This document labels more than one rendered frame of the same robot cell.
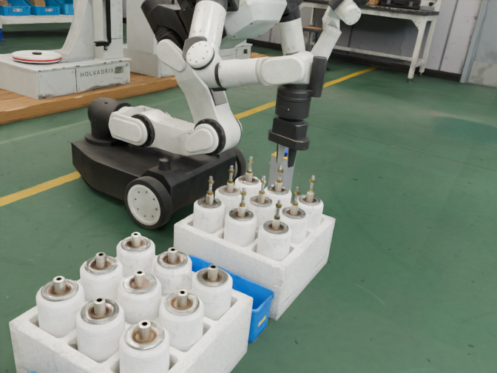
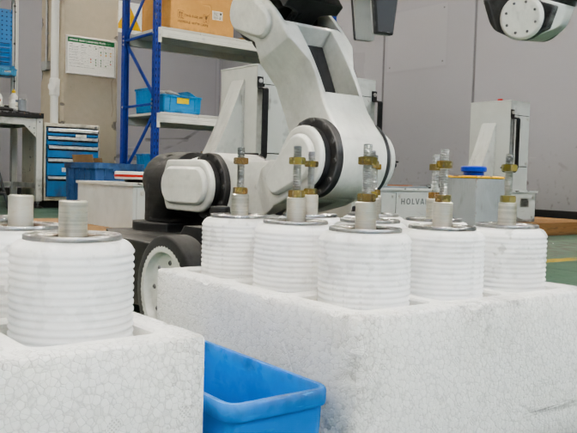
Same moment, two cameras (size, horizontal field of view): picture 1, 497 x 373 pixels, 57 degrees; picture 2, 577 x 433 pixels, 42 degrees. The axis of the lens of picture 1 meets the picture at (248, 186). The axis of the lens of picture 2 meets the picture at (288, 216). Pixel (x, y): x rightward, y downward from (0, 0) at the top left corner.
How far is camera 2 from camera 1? 0.80 m
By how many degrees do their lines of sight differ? 31
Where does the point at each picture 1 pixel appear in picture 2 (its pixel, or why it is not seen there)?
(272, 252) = (344, 289)
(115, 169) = (142, 242)
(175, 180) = not seen: hidden behind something
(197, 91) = (294, 70)
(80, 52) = not seen: hidden behind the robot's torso
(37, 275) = not seen: outside the picture
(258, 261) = (301, 311)
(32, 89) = (126, 215)
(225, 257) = (240, 326)
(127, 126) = (185, 177)
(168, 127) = (252, 164)
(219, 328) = (15, 356)
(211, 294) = (33, 259)
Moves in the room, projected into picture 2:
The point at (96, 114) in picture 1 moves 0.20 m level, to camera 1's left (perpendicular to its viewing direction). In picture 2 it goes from (150, 174) to (83, 173)
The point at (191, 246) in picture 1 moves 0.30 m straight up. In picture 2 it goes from (184, 315) to (189, 70)
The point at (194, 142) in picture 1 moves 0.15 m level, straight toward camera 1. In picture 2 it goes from (282, 168) to (255, 167)
